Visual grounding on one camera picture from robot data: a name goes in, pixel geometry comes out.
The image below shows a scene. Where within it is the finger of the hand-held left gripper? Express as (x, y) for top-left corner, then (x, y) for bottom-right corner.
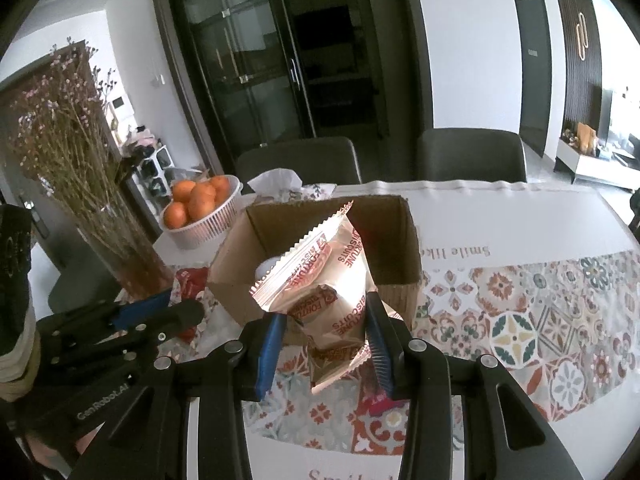
(50, 301), (204, 377)
(37, 289), (173, 342)

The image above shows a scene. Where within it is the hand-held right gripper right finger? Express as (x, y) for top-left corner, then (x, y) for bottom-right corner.
(365, 291), (583, 480)

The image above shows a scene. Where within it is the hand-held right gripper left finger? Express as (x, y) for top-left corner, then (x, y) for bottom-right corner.
(67, 312), (288, 480)

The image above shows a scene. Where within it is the brown cardboard box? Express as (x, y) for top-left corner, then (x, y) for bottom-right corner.
(207, 195), (423, 346)

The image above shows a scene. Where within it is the pink and white biscuit packet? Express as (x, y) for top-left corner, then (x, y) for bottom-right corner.
(248, 200), (378, 396)

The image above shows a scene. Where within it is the glass vase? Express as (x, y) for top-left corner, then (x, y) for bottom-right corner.
(77, 205), (176, 301)

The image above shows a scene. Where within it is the red snack packet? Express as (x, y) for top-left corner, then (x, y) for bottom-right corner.
(172, 266), (211, 343)

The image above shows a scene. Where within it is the small pink red packet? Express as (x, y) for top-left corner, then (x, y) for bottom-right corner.
(367, 390), (411, 416)

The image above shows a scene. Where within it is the dark grey dining chair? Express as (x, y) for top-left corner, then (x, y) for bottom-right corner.
(415, 129), (528, 183)
(47, 267), (121, 316)
(235, 136), (362, 193)

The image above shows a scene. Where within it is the white plastic basket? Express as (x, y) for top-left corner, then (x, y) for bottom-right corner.
(159, 175), (243, 250)

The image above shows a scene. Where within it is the pile of oranges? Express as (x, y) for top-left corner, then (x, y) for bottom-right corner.
(163, 176), (232, 229)

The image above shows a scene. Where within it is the white shelf unit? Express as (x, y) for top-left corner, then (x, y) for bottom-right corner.
(122, 142), (176, 196)

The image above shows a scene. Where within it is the floral tissue box cover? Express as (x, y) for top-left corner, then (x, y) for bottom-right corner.
(245, 182), (337, 206)

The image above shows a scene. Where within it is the white tissue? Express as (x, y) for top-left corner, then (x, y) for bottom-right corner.
(247, 169), (303, 193)

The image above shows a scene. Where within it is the dried flower bunch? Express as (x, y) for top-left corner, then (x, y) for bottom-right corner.
(10, 37), (131, 241)

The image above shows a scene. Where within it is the white television console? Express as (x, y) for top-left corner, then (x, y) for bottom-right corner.
(555, 137), (640, 192)

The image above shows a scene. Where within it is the black glass door cabinet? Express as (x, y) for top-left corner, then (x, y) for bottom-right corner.
(150, 0), (433, 176)

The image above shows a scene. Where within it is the orange paper bag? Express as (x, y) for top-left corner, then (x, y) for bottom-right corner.
(577, 122), (598, 153)

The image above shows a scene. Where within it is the dark interior door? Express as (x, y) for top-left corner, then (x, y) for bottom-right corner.
(512, 0), (551, 158)

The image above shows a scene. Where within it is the gold wall ornament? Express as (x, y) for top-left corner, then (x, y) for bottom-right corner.
(575, 11), (588, 61)

